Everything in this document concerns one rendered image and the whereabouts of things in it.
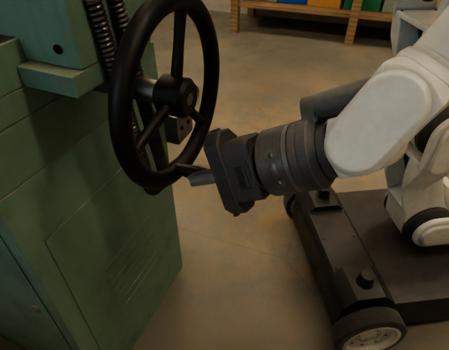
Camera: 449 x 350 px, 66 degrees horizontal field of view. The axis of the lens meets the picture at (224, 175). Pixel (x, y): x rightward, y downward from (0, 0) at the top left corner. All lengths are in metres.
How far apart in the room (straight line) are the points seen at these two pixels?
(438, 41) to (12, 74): 0.50
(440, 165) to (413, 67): 0.61
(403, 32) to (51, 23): 0.68
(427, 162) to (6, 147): 0.84
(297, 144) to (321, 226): 0.82
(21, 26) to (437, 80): 0.48
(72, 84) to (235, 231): 1.02
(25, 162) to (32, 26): 0.19
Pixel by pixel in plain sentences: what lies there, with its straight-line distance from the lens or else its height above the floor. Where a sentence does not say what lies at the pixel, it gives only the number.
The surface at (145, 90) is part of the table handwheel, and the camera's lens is 0.55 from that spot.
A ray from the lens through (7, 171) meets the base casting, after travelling 0.58.
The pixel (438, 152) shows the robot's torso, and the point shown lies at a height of 0.59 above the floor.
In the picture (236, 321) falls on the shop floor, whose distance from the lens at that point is 1.19.
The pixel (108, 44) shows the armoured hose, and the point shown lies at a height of 0.89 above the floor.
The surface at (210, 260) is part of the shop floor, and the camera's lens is 1.31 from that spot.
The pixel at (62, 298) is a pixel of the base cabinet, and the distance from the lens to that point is 0.78.
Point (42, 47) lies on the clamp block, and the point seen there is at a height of 0.89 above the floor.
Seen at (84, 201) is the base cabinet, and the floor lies 0.59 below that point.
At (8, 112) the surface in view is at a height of 0.82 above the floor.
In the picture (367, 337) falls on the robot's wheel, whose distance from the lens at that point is 1.14.
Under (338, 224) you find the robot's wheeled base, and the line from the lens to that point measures 1.22.
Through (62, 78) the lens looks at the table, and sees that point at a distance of 0.50.
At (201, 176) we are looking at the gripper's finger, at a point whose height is 0.73.
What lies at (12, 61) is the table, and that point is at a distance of 0.55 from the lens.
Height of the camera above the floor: 1.05
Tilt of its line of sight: 40 degrees down
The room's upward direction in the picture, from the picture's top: straight up
